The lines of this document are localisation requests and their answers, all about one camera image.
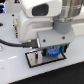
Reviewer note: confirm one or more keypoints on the black-framed peg base plate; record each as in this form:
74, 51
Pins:
30, 56

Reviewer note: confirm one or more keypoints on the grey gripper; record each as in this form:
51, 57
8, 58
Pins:
51, 38

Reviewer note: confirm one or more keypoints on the left metal peg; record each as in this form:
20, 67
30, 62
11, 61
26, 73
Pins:
35, 56

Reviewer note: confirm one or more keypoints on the blue gear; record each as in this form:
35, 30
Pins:
53, 52

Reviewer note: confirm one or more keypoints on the beige connector block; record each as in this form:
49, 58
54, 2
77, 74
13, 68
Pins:
15, 21

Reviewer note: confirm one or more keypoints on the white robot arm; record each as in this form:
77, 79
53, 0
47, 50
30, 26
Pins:
45, 24

